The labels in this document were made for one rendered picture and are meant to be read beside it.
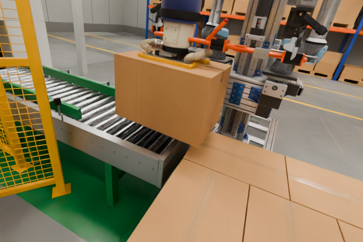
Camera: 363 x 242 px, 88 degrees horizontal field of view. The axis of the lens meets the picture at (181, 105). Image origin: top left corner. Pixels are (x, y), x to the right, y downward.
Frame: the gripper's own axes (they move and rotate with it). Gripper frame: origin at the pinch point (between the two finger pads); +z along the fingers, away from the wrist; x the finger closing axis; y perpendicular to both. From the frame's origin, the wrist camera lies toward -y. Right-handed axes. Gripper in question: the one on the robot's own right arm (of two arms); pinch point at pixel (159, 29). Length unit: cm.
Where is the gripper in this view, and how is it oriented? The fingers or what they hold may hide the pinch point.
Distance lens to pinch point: 153.1
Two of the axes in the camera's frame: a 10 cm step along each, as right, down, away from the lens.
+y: 8.8, 3.1, -3.7
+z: -1.3, 8.9, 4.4
